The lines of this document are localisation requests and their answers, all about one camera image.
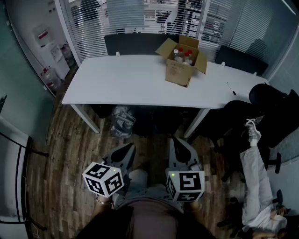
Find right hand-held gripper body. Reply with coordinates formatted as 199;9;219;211
166;162;205;203

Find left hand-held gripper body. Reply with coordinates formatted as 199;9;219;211
82;158;128;198

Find brown cardboard box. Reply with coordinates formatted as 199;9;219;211
155;35;208;88

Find person's right forearm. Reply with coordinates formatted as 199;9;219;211
184;201;203;212

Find person's left forearm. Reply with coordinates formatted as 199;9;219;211
95;196;114;211

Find large clear water jug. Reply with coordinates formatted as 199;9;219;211
60;43;76;67
40;66;63;92

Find person's legs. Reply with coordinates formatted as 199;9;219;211
114;169;185;208

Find clear plastic bag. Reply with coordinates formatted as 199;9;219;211
110;106;136;138

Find person's torso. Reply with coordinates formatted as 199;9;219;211
77;198;211;239

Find white table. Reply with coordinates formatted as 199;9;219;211
61;55;271;139

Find black marker pen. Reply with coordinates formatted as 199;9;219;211
226;82;237;96

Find whiteboard on black stand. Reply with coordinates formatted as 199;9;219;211
0;115;50;239

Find short dark desk divider panel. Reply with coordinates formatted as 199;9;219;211
214;45;269;77

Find long dark desk divider panel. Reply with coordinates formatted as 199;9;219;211
104;33;180;56

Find thin wrist bracelet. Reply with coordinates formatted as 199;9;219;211
95;197;113;205

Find dark door handle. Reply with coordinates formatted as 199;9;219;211
0;94;7;115

